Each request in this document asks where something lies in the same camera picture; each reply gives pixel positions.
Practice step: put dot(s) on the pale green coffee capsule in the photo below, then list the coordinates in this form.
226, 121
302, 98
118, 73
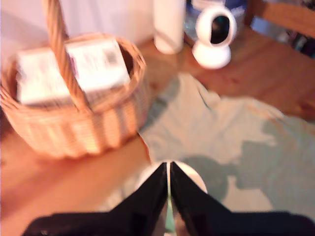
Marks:
169, 218

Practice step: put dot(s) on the yellow green printed mug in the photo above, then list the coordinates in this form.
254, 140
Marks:
194, 178

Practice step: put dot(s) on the pale green table cloth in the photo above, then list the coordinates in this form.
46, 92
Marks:
246, 147

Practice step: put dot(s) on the white printed box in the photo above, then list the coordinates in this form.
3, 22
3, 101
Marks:
39, 81
98, 68

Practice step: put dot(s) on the white metal bottle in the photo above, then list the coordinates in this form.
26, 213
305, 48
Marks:
169, 27

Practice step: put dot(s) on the wooden chair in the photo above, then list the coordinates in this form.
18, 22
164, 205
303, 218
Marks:
283, 14

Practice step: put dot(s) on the small white round camera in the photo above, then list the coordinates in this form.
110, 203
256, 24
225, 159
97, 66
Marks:
211, 54

